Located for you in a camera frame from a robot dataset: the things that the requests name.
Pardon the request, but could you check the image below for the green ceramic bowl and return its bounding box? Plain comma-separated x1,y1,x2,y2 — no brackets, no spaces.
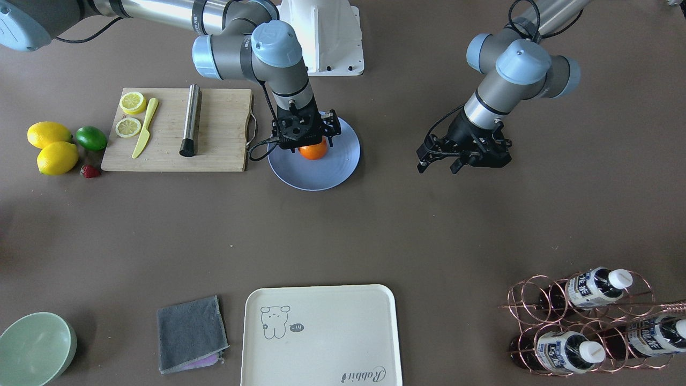
1,312,78,385

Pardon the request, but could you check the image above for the green lime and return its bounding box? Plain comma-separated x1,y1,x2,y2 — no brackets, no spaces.
75,125,108,151

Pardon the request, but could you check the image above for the yellow plastic knife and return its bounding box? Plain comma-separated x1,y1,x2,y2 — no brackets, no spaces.
131,98,159,159

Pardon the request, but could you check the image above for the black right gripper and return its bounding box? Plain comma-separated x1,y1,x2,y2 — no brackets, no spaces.
272,102,341,150

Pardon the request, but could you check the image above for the red strawberry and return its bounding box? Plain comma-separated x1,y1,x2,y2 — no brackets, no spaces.
79,164,101,179

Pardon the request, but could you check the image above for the orange fruit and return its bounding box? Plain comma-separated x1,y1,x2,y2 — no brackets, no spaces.
298,139,329,160

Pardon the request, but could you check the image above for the lemon slice lower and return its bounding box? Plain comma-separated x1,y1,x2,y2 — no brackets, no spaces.
115,117,142,138

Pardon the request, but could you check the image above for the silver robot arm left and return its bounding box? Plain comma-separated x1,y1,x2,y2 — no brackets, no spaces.
416,1,587,173

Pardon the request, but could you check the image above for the yellow lemon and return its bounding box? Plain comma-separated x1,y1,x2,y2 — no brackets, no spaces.
36,142,79,175
27,121,72,149

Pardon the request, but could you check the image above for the steel cylinder knife sharpener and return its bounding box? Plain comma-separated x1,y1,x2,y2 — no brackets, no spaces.
179,84,203,157

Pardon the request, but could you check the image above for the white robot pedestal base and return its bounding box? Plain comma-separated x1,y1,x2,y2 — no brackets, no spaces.
277,1,365,77

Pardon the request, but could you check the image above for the grey folded cloth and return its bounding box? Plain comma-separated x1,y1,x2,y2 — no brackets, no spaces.
156,295,230,375

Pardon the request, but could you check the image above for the copper wire bottle rack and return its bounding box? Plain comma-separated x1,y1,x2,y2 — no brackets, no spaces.
505,271,684,377

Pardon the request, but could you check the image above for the yellow lemon upper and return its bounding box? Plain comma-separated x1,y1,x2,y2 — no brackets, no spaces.
27,121,72,149

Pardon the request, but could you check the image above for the cream rectangular tray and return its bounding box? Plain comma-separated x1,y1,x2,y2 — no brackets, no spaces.
240,284,404,385

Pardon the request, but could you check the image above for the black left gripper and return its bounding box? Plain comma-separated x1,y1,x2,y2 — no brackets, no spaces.
417,110,512,174

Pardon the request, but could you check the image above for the lemon half slice upper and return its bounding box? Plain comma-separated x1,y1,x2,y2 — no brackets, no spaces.
118,91,147,115

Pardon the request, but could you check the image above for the wooden cutting board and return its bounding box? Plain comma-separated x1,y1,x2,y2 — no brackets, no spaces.
101,87,253,173

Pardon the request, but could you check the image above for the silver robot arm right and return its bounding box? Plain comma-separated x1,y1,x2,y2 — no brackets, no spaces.
2,1,341,151

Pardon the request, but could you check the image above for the dark sauce bottle top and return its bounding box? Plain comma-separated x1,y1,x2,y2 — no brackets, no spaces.
536,266,633,317

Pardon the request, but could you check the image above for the dark sauce bottle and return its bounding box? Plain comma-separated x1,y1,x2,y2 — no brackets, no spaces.
509,331,607,376
536,266,633,317
599,315,685,360

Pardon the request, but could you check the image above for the yellow lemon lower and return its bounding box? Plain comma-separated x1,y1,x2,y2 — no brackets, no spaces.
36,142,79,175

